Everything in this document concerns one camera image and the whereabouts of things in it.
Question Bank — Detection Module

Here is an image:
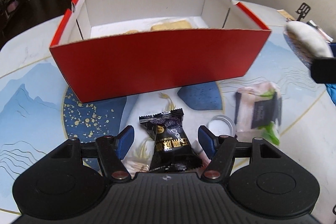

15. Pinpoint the cotton swab bag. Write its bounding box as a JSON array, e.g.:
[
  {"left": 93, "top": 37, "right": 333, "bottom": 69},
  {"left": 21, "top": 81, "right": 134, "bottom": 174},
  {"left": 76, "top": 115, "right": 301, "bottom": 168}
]
[{"left": 122, "top": 151, "right": 153, "bottom": 178}]

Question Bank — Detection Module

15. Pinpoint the white plush keychain toy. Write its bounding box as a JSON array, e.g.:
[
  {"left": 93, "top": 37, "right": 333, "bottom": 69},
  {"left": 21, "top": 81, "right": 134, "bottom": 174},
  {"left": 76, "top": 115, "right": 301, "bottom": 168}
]
[{"left": 285, "top": 21, "right": 334, "bottom": 69}]

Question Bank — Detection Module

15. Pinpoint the black snack packet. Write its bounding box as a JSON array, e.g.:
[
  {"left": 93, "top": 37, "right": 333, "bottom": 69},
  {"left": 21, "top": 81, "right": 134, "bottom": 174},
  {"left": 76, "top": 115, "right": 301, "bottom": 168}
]
[{"left": 139, "top": 109, "right": 203, "bottom": 173}]

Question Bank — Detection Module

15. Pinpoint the white tissue pack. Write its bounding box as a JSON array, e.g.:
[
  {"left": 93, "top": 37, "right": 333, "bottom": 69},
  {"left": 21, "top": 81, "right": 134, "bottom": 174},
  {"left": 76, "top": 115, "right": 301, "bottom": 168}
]
[{"left": 235, "top": 82, "right": 282, "bottom": 145}]

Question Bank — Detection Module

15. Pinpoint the packaged toast cracker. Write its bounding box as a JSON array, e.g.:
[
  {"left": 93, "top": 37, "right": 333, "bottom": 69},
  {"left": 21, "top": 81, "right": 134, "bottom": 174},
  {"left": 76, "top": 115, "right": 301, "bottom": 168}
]
[{"left": 150, "top": 20, "right": 193, "bottom": 31}]

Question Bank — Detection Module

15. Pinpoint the small red white tube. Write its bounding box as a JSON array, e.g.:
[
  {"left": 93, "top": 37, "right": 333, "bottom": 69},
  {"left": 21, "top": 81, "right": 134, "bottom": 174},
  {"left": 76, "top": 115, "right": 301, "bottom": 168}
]
[{"left": 191, "top": 140, "right": 211, "bottom": 168}]

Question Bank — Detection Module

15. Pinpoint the small round tin lid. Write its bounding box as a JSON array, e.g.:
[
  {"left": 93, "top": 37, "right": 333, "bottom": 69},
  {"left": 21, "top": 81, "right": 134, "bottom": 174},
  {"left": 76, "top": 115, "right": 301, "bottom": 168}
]
[{"left": 207, "top": 115, "right": 236, "bottom": 137}]

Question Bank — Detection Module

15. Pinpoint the blue rubber glove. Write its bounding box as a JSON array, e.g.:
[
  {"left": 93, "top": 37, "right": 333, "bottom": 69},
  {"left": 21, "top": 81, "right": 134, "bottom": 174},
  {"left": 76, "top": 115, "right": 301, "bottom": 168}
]
[{"left": 325, "top": 84, "right": 336, "bottom": 105}]

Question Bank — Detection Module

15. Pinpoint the black phone stand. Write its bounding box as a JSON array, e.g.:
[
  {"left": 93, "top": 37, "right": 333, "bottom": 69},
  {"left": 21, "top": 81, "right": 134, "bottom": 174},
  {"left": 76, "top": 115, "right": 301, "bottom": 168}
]
[{"left": 295, "top": 2, "right": 311, "bottom": 21}]

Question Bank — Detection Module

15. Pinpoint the red cardboard box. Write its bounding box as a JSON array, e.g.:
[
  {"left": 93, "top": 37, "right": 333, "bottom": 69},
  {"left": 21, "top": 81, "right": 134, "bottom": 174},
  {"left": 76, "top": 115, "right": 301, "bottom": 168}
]
[{"left": 50, "top": 0, "right": 271, "bottom": 102}]

